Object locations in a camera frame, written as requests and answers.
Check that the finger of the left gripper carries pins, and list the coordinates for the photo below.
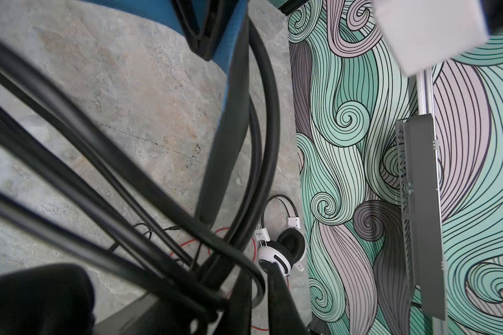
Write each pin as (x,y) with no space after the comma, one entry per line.
(203,36)

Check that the black perforated metal tray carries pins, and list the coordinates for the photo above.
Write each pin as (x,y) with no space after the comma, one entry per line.
(421,212)

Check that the aluminium rail back wall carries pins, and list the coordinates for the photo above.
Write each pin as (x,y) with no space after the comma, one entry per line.
(426,96)

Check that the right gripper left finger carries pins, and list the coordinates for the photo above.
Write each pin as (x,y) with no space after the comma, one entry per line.
(237,318)

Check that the black blue headphones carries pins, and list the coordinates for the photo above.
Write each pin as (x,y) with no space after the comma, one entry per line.
(188,288)

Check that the white black headphones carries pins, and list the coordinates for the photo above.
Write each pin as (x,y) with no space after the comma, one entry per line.
(289,249)

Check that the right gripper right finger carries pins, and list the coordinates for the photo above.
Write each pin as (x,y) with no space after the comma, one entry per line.
(283,317)

